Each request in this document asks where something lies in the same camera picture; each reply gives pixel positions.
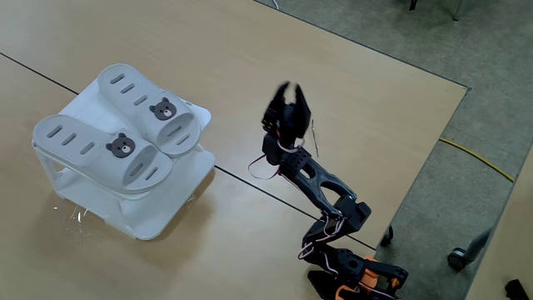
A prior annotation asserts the white bear slipper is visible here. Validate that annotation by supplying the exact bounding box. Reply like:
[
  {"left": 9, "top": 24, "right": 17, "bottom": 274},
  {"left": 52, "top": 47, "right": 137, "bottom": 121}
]
[
  {"left": 97, "top": 62, "right": 202, "bottom": 158},
  {"left": 32, "top": 114, "right": 174, "bottom": 195}
]

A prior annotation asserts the white two-tier plastic box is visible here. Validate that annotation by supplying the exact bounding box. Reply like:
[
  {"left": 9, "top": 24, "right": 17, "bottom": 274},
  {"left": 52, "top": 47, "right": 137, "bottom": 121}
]
[{"left": 32, "top": 78, "right": 217, "bottom": 242}]

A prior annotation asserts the yellow floor cable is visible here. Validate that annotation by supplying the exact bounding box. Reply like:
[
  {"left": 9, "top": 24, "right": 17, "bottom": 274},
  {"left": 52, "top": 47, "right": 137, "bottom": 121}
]
[{"left": 439, "top": 137, "right": 516, "bottom": 183}]

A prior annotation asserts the black table caster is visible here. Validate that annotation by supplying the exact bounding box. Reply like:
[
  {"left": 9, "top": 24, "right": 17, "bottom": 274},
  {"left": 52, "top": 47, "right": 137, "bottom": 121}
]
[{"left": 380, "top": 225, "right": 395, "bottom": 248}]

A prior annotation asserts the black object on floor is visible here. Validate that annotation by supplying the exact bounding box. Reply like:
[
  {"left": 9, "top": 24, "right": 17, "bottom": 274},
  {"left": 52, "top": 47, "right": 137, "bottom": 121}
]
[{"left": 504, "top": 278, "right": 531, "bottom": 300}]

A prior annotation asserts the grey chair leg with caster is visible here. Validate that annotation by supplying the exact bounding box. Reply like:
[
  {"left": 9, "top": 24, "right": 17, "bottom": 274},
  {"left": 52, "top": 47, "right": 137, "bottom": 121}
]
[{"left": 447, "top": 227, "right": 495, "bottom": 272}]

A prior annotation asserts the grey metal chair leg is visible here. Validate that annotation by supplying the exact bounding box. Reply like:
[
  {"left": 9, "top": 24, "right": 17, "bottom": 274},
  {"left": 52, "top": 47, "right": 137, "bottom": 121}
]
[{"left": 452, "top": 0, "right": 466, "bottom": 23}]

